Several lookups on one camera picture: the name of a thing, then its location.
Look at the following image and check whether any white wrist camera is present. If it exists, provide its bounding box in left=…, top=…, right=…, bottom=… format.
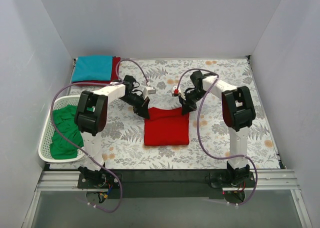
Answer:
left=171, top=85, right=186, bottom=100
left=142, top=86, right=157, bottom=100

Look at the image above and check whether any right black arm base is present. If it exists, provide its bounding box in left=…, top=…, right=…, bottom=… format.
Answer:
left=204, top=161, right=256, bottom=204

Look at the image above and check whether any aluminium rail frame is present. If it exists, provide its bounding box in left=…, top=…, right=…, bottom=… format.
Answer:
left=23, top=169, right=312, bottom=228

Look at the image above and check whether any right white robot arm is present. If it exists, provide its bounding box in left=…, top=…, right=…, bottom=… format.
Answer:
left=171, top=68, right=256, bottom=187

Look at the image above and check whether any folded teal t-shirt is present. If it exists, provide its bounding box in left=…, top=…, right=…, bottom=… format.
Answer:
left=71, top=55, right=115, bottom=83

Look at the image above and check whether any purple cable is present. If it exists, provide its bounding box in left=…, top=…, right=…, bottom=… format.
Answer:
left=176, top=68, right=258, bottom=207
left=50, top=58, right=152, bottom=213

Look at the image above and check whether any white plastic laundry basket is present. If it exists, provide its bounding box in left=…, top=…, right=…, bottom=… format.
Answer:
left=38, top=95, right=85, bottom=163

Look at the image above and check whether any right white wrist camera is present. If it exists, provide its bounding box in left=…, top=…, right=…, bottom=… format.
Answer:
left=171, top=85, right=186, bottom=100

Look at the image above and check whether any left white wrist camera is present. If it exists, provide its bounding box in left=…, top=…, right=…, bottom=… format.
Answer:
left=142, top=86, right=157, bottom=100

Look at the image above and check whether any folded dark red t-shirt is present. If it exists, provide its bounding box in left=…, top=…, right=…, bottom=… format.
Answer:
left=71, top=56, right=122, bottom=85

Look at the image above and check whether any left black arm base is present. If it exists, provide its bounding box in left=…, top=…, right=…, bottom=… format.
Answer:
left=77, top=166, right=120, bottom=204

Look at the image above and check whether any green t-shirt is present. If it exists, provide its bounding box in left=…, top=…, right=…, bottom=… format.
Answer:
left=50, top=105, right=84, bottom=160

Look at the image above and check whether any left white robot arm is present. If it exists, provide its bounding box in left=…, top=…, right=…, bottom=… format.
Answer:
left=74, top=75, right=156, bottom=188

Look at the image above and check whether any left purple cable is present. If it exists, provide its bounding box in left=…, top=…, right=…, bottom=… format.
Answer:
left=50, top=58, right=152, bottom=213

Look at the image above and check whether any floral patterned table mat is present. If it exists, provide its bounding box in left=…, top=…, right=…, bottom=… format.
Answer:
left=49, top=58, right=281, bottom=170

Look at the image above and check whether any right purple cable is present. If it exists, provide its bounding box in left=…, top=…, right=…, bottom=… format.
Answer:
left=176, top=68, right=258, bottom=207

